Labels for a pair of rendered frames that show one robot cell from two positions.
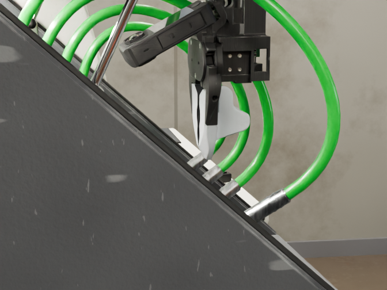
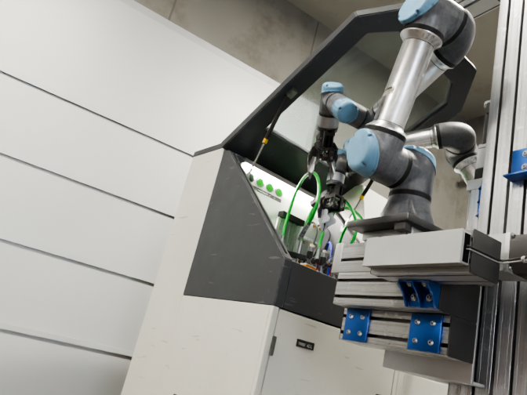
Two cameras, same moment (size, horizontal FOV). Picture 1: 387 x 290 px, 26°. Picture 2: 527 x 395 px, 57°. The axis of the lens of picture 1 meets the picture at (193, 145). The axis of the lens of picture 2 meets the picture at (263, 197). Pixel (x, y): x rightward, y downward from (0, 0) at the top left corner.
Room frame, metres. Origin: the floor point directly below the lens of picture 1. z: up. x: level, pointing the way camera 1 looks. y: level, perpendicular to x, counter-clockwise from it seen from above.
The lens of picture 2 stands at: (0.03, -1.74, 0.63)
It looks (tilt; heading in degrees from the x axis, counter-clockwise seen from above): 18 degrees up; 69
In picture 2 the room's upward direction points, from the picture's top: 14 degrees clockwise
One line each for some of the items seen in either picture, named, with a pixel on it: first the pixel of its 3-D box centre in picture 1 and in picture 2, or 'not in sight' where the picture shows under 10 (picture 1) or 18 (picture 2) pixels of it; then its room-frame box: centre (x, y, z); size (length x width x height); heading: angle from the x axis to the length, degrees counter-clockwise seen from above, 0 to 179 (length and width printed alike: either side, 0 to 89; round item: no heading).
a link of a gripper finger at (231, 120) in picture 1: (226, 123); (325, 219); (0.98, -0.04, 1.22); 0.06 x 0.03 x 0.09; 105
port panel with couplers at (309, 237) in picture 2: not in sight; (311, 243); (1.14, 0.34, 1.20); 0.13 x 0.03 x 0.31; 15
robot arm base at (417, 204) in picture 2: not in sight; (407, 213); (0.85, -0.70, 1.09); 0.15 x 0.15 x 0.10
